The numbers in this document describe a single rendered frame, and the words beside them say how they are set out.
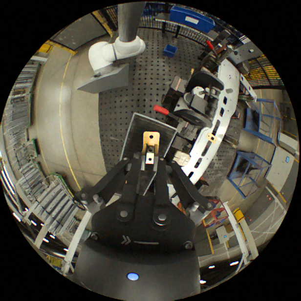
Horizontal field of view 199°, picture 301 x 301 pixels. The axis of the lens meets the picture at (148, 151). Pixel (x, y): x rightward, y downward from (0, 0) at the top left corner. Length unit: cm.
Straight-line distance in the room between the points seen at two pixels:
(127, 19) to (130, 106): 65
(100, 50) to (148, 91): 51
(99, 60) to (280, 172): 863
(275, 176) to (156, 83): 834
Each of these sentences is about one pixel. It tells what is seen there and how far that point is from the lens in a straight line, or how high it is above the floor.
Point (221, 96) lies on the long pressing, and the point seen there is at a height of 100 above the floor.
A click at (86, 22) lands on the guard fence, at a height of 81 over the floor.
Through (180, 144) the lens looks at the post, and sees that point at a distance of 36.
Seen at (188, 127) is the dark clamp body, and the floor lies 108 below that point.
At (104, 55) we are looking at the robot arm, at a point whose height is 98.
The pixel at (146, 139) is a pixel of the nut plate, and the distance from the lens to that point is 21.
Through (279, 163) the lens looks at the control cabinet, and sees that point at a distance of 819.
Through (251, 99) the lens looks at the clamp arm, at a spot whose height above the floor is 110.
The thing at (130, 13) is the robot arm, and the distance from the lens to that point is 51.
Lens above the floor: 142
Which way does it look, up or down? 68 degrees down
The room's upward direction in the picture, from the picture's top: 172 degrees counter-clockwise
